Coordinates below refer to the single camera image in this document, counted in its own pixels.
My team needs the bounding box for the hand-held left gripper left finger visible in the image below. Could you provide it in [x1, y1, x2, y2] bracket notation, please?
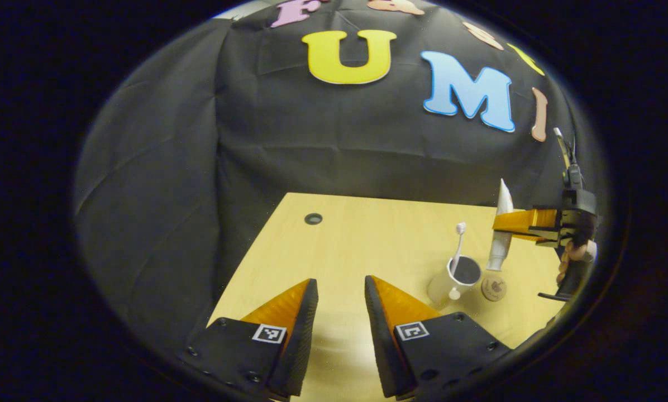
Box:
[183, 278, 319, 400]

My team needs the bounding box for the round wooden coaster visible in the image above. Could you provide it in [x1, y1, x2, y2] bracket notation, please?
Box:
[481, 274, 508, 302]

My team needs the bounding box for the white toothpaste tube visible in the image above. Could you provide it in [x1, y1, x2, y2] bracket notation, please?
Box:
[486, 179, 514, 272]

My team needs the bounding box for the white toothbrush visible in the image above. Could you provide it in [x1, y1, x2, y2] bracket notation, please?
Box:
[450, 222, 467, 274]

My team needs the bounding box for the light wooden desktop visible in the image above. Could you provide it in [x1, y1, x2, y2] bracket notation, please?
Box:
[207, 193, 569, 400]

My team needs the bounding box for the white cup with wooden handle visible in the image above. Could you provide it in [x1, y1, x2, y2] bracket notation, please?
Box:
[428, 256, 483, 307]

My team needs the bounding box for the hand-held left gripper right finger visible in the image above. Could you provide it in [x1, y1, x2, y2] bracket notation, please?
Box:
[365, 275, 513, 400]

